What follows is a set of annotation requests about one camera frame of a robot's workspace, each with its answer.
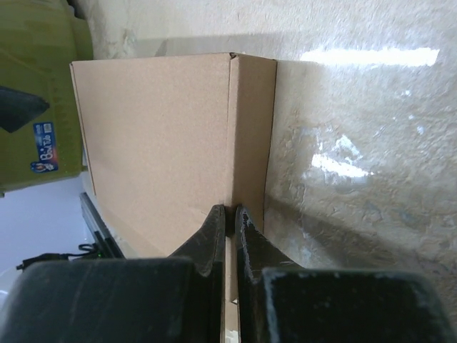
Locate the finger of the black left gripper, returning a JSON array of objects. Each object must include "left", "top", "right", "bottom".
[{"left": 0, "top": 86, "right": 49, "bottom": 133}]

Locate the olive green plastic bin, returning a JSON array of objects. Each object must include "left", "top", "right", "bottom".
[{"left": 1, "top": 1, "right": 93, "bottom": 194}]

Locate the cardboard box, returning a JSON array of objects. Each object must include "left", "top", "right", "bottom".
[{"left": 69, "top": 51, "right": 278, "bottom": 343}]

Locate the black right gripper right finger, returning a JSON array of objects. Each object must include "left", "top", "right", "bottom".
[{"left": 234, "top": 206, "right": 456, "bottom": 342}]

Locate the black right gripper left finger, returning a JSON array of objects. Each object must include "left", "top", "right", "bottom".
[{"left": 1, "top": 205, "right": 226, "bottom": 342}]

